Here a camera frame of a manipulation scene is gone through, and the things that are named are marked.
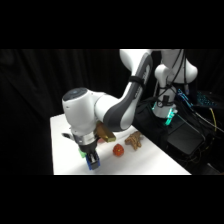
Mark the black curtain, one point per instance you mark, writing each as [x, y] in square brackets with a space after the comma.
[33, 83]

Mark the blue cube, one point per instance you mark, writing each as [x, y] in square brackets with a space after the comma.
[92, 163]

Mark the teal electronics box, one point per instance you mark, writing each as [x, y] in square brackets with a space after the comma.
[204, 99]

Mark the black robot stand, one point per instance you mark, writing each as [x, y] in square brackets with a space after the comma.
[181, 136]

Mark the brown wooden toy animal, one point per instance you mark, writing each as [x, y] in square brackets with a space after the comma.
[134, 140]

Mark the orange red ball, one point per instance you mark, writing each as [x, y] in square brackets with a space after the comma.
[118, 150]

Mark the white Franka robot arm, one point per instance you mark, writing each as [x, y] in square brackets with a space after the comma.
[113, 110]

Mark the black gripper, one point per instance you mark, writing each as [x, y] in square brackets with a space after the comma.
[87, 149]

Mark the green base light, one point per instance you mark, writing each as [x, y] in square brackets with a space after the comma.
[170, 116]

